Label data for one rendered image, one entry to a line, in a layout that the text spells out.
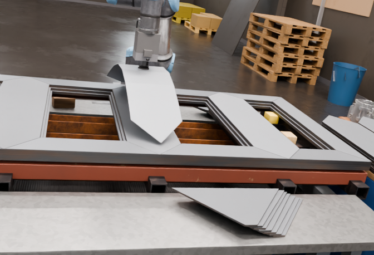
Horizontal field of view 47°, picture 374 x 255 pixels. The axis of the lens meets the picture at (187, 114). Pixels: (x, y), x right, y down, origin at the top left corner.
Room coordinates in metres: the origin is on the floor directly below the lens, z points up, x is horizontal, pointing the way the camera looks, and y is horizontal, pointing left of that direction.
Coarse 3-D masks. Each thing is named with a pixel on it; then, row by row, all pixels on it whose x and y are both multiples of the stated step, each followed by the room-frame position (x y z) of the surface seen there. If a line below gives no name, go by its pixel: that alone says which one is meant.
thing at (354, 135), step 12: (324, 120) 1.85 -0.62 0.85; (336, 120) 1.88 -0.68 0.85; (360, 120) 1.94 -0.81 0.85; (372, 120) 1.98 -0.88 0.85; (336, 132) 1.72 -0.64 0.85; (348, 132) 1.73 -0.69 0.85; (360, 132) 1.76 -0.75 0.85; (372, 132) 1.80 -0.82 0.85; (348, 144) 1.63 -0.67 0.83; (360, 144) 1.60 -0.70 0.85; (372, 144) 1.62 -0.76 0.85; (372, 156) 1.49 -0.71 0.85; (372, 168) 1.47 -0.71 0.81
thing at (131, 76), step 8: (128, 72) 1.50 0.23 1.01; (136, 72) 1.51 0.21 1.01; (144, 72) 1.53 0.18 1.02; (152, 72) 1.54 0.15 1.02; (160, 72) 1.55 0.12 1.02; (168, 72) 1.57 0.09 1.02; (128, 80) 1.45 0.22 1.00; (136, 80) 1.46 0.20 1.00; (144, 80) 1.48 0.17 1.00; (152, 80) 1.49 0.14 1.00; (160, 80) 1.51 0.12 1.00; (168, 80) 1.52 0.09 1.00
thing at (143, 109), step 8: (136, 104) 1.36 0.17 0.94; (144, 104) 1.38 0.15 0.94; (152, 104) 1.39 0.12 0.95; (160, 104) 1.40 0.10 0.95; (168, 104) 1.41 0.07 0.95; (176, 104) 1.42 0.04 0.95; (136, 112) 1.34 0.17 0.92; (144, 112) 1.35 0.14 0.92; (152, 112) 1.36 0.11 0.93; (160, 112) 1.37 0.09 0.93; (168, 112) 1.38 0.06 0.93; (176, 112) 1.39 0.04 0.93
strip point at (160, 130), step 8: (136, 120) 1.31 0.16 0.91; (144, 120) 1.32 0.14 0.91; (152, 120) 1.33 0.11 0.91; (160, 120) 1.34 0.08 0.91; (168, 120) 1.35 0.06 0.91; (176, 120) 1.36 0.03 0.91; (144, 128) 1.29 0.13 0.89; (152, 128) 1.30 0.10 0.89; (160, 128) 1.32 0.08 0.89; (168, 128) 1.33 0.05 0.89; (152, 136) 1.28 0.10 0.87; (160, 136) 1.29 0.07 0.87
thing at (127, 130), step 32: (96, 96) 1.76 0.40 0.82; (192, 96) 1.90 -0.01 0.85; (128, 128) 1.37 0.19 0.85; (32, 160) 1.09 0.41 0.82; (64, 160) 1.12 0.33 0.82; (96, 160) 1.14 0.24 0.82; (128, 160) 1.17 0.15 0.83; (160, 160) 1.20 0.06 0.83; (192, 160) 1.23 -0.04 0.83; (224, 160) 1.26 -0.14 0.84; (256, 160) 1.30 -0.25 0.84; (288, 160) 1.33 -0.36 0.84; (320, 160) 1.37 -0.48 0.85
